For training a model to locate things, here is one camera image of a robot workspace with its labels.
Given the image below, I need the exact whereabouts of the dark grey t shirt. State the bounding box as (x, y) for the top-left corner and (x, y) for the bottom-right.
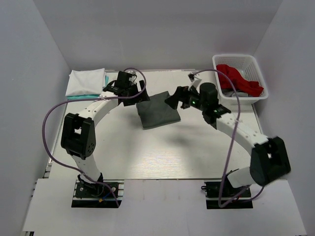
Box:
(136, 91), (181, 130)

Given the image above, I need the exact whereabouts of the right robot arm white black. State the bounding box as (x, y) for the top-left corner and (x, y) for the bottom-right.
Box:
(165, 83), (291, 188)

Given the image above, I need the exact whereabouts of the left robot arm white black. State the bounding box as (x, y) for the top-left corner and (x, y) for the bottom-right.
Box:
(61, 68), (150, 184)

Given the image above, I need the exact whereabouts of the grey t shirt in basket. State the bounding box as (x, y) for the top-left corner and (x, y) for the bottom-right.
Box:
(222, 89), (249, 97)

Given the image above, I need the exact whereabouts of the folded white t shirt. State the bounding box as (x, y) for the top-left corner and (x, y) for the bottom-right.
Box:
(65, 68), (106, 97)

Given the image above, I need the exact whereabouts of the red t shirt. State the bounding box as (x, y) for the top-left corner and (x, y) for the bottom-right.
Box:
(217, 64), (264, 97)

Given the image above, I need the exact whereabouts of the folded teal t shirt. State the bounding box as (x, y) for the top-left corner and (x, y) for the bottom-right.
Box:
(67, 75), (109, 100)

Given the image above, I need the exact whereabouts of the white plastic basket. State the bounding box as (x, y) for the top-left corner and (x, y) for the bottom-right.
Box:
(212, 54), (268, 105)

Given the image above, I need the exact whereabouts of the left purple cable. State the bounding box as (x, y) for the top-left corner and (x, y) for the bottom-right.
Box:
(42, 68), (147, 207)

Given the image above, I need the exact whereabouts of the purple cable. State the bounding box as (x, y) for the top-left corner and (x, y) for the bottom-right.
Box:
(42, 68), (147, 207)
(188, 69), (265, 208)

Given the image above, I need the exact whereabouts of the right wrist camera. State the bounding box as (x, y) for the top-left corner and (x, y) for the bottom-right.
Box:
(188, 72), (202, 93)

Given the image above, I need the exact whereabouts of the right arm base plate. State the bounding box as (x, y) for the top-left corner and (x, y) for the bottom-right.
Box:
(201, 181), (253, 210)

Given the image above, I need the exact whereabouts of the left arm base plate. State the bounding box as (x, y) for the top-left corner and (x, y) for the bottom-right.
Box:
(71, 180), (124, 208)

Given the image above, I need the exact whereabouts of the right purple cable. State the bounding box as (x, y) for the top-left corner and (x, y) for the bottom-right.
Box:
(188, 69), (265, 208)

